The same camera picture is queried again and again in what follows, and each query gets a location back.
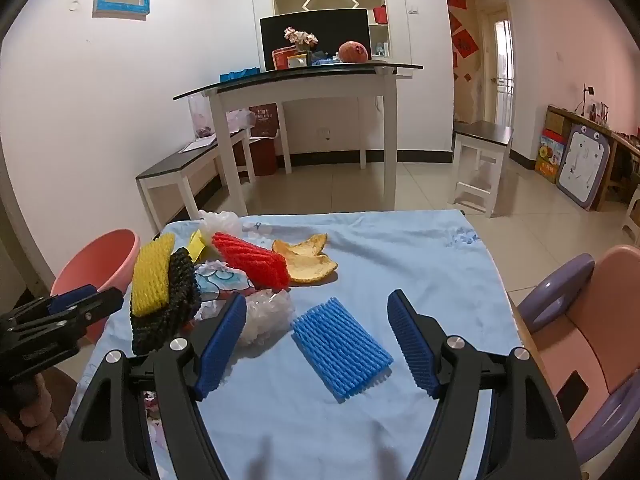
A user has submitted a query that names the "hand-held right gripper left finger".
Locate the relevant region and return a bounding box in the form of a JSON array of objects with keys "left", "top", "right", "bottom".
[{"left": 56, "top": 294, "right": 247, "bottom": 480}]

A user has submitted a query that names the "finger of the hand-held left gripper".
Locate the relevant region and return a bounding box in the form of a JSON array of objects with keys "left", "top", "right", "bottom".
[
  {"left": 17, "top": 284, "right": 99, "bottom": 318},
  {"left": 50, "top": 287, "right": 125, "bottom": 335}
]

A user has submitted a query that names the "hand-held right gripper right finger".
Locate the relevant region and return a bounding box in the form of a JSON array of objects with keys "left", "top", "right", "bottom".
[{"left": 386, "top": 289, "right": 583, "bottom": 480}]

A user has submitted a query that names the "pink plastic basin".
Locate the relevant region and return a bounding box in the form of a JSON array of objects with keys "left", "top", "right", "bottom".
[{"left": 50, "top": 229, "right": 142, "bottom": 346}]

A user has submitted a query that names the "yellow foam fruit net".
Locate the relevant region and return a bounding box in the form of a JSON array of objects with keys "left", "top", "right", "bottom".
[{"left": 130, "top": 232, "right": 177, "bottom": 318}]

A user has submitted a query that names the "blue foam fruit net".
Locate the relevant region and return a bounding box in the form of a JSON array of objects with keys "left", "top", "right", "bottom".
[{"left": 291, "top": 297, "right": 394, "bottom": 403}]

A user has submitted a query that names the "red foam fruit net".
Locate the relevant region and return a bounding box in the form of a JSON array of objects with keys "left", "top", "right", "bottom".
[{"left": 211, "top": 231, "right": 290, "bottom": 292}]

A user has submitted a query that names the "person's left hand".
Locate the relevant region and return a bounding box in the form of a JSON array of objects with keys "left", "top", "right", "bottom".
[{"left": 0, "top": 376, "right": 63, "bottom": 461}]

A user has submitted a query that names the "white foam fruit net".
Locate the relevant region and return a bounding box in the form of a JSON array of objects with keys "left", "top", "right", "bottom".
[{"left": 192, "top": 287, "right": 296, "bottom": 348}]

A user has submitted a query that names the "colourful printed wrapper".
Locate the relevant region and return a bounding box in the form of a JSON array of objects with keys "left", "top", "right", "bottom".
[{"left": 192, "top": 260, "right": 256, "bottom": 306}]

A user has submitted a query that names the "black foam fruit net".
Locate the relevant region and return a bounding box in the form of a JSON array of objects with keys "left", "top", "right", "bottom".
[{"left": 130, "top": 247, "right": 202, "bottom": 356}]

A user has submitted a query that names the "light blue tablecloth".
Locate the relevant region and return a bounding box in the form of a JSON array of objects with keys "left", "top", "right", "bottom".
[{"left": 57, "top": 208, "right": 523, "bottom": 480}]

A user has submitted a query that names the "yellow wrapper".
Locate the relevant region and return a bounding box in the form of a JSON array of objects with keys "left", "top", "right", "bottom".
[{"left": 187, "top": 230, "right": 211, "bottom": 263}]

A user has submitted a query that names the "orange peel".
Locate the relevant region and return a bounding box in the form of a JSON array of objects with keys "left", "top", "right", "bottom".
[{"left": 271, "top": 233, "right": 339, "bottom": 285}]

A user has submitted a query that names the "white plastic bag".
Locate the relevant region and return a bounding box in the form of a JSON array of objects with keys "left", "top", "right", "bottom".
[{"left": 197, "top": 209, "right": 243, "bottom": 241}]

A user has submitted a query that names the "white bench with dark top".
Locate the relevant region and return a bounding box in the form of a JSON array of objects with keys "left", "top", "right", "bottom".
[{"left": 136, "top": 127, "right": 257, "bottom": 233}]

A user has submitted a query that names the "white paper sheet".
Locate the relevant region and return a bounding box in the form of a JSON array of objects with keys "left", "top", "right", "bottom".
[{"left": 178, "top": 137, "right": 218, "bottom": 153}]

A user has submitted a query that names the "pink and purple child chair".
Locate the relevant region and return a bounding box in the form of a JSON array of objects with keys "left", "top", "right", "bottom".
[{"left": 515, "top": 245, "right": 640, "bottom": 480}]

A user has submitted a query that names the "clear plastic bag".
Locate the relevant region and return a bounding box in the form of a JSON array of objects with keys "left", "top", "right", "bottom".
[{"left": 188, "top": 95, "right": 218, "bottom": 140}]

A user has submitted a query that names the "white stool with dark top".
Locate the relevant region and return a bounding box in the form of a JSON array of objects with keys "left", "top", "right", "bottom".
[{"left": 452, "top": 120, "right": 515, "bottom": 218}]

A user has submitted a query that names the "colourful cardboard box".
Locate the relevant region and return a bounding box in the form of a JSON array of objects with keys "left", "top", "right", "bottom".
[{"left": 535, "top": 130, "right": 568, "bottom": 184}]

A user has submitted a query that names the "purple framed drawing board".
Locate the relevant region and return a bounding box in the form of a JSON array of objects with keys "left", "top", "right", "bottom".
[{"left": 556, "top": 121, "right": 612, "bottom": 211}]

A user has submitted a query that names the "wooden cabinet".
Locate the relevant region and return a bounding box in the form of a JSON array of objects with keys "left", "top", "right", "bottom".
[{"left": 545, "top": 105, "right": 640, "bottom": 211}]

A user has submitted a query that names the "white table with glass top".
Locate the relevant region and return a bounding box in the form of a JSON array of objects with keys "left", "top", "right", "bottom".
[{"left": 173, "top": 62, "right": 424, "bottom": 216}]

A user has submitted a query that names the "white door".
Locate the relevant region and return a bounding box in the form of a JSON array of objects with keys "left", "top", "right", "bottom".
[{"left": 480, "top": 2, "right": 515, "bottom": 128}]

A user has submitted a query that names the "red box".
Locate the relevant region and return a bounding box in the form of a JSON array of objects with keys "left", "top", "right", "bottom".
[{"left": 271, "top": 46, "right": 300, "bottom": 71}]

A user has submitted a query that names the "pink flower bunch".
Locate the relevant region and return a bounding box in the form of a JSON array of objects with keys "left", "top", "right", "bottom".
[{"left": 284, "top": 26, "right": 319, "bottom": 53}]

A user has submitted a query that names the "black monitor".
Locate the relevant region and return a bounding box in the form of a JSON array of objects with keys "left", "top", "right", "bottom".
[{"left": 259, "top": 8, "right": 373, "bottom": 72}]

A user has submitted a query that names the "red paper wall decoration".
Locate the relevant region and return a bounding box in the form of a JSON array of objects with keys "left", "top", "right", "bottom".
[{"left": 452, "top": 30, "right": 479, "bottom": 61}]

